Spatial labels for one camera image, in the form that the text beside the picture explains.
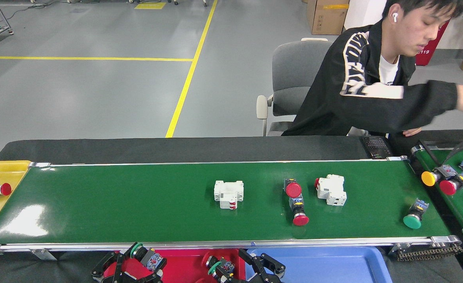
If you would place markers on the blue plastic bin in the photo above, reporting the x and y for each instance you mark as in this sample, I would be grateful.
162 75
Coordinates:
333 267

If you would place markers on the green push button switch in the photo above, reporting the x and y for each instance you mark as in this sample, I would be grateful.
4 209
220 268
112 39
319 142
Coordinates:
154 261
412 221
214 268

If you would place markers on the grey office chair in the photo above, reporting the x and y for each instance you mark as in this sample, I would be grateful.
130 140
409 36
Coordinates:
294 67

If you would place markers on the person's left hand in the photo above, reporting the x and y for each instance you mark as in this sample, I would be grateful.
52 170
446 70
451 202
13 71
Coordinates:
412 132

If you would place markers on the long green conveyor belt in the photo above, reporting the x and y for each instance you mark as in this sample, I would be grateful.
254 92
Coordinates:
137 196

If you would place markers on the brown cardboard box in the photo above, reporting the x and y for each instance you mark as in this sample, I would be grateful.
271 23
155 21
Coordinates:
327 17

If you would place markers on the red fire extinguisher box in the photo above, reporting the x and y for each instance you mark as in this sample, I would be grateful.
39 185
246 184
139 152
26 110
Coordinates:
432 43

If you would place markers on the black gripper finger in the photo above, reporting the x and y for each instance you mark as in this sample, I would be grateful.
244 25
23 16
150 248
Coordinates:
272 267
107 271
150 277
235 280

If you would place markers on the black keypad controller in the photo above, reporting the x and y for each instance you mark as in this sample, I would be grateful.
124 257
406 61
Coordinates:
377 147

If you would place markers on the red plastic bin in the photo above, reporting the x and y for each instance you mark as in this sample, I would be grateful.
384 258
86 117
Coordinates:
180 263

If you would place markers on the black guide bar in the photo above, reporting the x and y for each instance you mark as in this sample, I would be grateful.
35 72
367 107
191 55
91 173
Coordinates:
429 153

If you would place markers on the person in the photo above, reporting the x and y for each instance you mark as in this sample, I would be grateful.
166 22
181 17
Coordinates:
333 114

